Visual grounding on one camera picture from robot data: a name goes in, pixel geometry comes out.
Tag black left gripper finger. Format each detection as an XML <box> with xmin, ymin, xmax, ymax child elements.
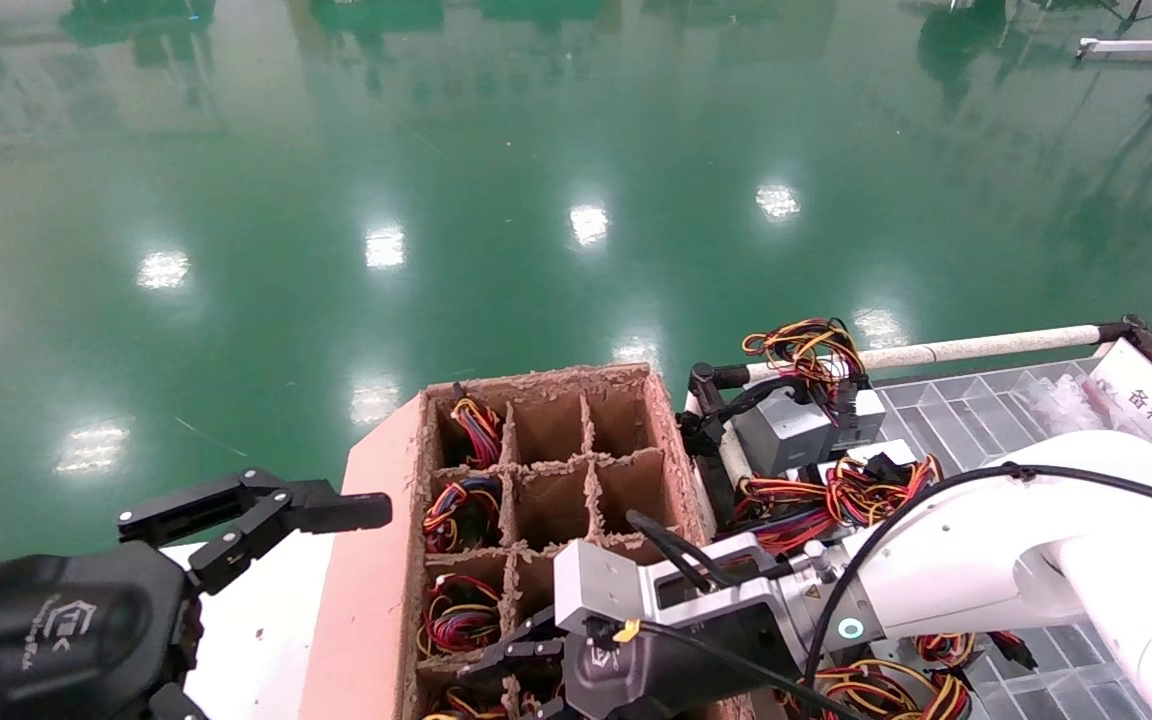
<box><xmin>186</xmin><ymin>480</ymin><xmax>394</xmax><ymax>597</ymax></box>

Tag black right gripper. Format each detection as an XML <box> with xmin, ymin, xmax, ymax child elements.
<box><xmin>456</xmin><ymin>598</ymin><xmax>804</xmax><ymax>720</ymax></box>

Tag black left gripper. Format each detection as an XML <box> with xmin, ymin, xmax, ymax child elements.
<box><xmin>0</xmin><ymin>468</ymin><xmax>289</xmax><ymax>720</ymax></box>

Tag power supply with coloured wires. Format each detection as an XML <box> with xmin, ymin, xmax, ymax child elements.
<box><xmin>417</xmin><ymin>574</ymin><xmax>503</xmax><ymax>658</ymax></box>
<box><xmin>424</xmin><ymin>685</ymin><xmax>512</xmax><ymax>720</ymax></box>
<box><xmin>422</xmin><ymin>474</ymin><xmax>503</xmax><ymax>554</ymax></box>
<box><xmin>448</xmin><ymin>383</ymin><xmax>504</xmax><ymax>469</ymax></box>

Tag pink cardboard box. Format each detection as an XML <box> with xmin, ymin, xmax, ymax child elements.
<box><xmin>298</xmin><ymin>362</ymin><xmax>757</xmax><ymax>720</ymax></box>

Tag brown cardboard divider grid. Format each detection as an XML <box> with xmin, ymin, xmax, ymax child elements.
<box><xmin>406</xmin><ymin>375</ymin><xmax>737</xmax><ymax>720</ymax></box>

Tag short white padded rack tube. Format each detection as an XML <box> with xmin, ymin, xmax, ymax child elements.
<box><xmin>714</xmin><ymin>428</ymin><xmax>752</xmax><ymax>493</ymax></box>

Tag black rack tube joint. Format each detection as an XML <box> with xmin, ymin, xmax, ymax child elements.
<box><xmin>688</xmin><ymin>361</ymin><xmax>752</xmax><ymax>421</ymax></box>
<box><xmin>1094</xmin><ymin>314</ymin><xmax>1152</xmax><ymax>363</ymax></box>

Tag dark grey power supply box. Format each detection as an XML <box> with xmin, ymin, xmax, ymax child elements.
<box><xmin>731</xmin><ymin>386</ymin><xmax>834</xmax><ymax>478</ymax></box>

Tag clear plastic compartment tray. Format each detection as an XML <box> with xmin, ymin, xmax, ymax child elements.
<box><xmin>871</xmin><ymin>358</ymin><xmax>1152</xmax><ymax>720</ymax></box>

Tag long white padded rack tube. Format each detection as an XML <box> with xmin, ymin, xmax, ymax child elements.
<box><xmin>744</xmin><ymin>323</ymin><xmax>1105</xmax><ymax>387</ymax></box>

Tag clear bag of small parts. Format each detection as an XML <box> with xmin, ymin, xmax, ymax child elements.
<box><xmin>1021</xmin><ymin>375</ymin><xmax>1117</xmax><ymax>436</ymax></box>

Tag white floor stand base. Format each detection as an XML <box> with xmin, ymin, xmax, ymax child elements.
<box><xmin>1076</xmin><ymin>33</ymin><xmax>1152</xmax><ymax>67</ymax></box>

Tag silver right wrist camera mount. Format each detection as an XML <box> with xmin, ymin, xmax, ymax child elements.
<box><xmin>553</xmin><ymin>535</ymin><xmax>787</xmax><ymax>641</ymax></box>

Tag black wrist camera cables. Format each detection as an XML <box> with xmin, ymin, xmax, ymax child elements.
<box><xmin>624</xmin><ymin>510</ymin><xmax>742</xmax><ymax>593</ymax></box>

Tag long black arm cable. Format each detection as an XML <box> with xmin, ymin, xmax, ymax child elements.
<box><xmin>802</xmin><ymin>460</ymin><xmax>1152</xmax><ymax>693</ymax></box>

